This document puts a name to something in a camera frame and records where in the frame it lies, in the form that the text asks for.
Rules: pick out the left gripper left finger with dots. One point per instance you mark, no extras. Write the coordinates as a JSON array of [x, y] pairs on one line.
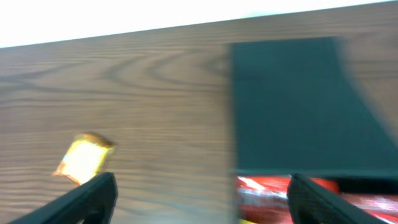
[[91, 203]]

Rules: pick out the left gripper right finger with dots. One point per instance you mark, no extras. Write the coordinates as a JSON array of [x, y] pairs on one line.
[[309, 202]]

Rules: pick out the red Hacks candy bag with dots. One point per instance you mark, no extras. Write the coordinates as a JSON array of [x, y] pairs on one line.
[[263, 199]]

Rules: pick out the small orange biscuit packet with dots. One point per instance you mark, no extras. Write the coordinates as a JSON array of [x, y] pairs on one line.
[[86, 158]]

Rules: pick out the black cardboard box with lid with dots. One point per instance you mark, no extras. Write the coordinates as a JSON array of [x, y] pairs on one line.
[[296, 110]]

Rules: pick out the yellow Hacks candy bag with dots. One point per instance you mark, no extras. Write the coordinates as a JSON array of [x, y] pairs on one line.
[[242, 221]]

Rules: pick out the red Hello Panda box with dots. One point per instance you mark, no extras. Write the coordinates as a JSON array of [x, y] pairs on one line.
[[381, 206]]

